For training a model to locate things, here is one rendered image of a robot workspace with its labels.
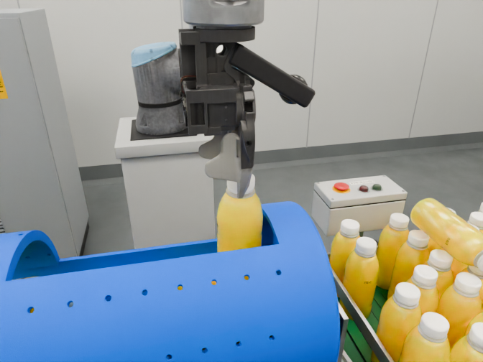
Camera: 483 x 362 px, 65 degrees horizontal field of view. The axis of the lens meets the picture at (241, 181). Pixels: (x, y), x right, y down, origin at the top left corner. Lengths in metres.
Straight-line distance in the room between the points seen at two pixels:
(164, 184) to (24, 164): 1.10
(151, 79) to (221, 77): 0.81
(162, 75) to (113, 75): 2.09
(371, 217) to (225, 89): 0.62
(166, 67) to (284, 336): 0.94
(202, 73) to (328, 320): 0.35
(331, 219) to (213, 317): 0.50
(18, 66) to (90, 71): 1.30
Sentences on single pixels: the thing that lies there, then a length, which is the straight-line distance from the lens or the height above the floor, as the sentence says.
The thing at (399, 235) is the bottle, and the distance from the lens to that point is 0.91.
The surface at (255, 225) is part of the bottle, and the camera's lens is 0.53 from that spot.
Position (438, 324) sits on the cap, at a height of 1.08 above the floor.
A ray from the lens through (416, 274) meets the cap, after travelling 0.76.
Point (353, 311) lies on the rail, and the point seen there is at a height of 0.97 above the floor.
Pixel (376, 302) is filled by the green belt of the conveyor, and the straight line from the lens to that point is 0.96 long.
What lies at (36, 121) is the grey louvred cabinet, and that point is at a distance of 2.15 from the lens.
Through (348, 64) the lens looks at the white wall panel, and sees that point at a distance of 3.76.
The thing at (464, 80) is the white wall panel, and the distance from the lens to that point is 4.56.
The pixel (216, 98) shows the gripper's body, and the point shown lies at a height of 1.42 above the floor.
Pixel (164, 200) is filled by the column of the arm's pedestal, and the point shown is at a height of 0.89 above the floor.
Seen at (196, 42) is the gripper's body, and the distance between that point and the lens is 0.44.
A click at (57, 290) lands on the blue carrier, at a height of 1.22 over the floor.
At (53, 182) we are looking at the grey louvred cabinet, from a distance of 2.27.
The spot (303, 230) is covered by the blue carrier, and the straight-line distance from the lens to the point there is 0.55.
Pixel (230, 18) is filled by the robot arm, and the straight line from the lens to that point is 0.42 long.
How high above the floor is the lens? 1.53
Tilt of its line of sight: 27 degrees down
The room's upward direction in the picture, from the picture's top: straight up
